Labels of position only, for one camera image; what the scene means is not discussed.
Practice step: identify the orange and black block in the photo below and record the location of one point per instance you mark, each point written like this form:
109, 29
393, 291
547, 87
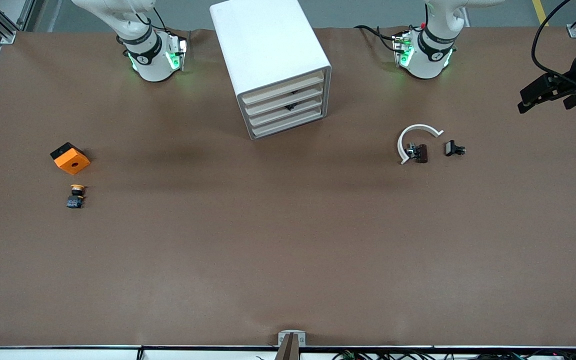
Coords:
73, 162

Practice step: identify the small chrome metal fitting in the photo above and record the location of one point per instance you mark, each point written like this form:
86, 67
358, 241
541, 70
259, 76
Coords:
411, 150

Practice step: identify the grey metal bracket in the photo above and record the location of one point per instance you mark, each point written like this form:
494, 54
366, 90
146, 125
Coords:
283, 336

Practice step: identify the yellow-capped black push button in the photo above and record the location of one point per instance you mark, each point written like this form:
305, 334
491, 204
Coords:
74, 201

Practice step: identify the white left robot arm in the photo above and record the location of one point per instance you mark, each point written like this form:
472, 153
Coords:
425, 60

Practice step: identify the white curved plastic clamp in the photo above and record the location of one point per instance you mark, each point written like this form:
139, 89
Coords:
420, 126

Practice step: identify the white table edge rail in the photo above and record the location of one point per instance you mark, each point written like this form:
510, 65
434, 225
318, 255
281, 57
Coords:
68, 354

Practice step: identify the brown table cover mat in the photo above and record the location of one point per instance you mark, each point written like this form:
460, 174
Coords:
218, 250

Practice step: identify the small black switch component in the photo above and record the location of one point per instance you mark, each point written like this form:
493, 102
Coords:
451, 148

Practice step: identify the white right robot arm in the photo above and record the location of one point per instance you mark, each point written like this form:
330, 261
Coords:
150, 65

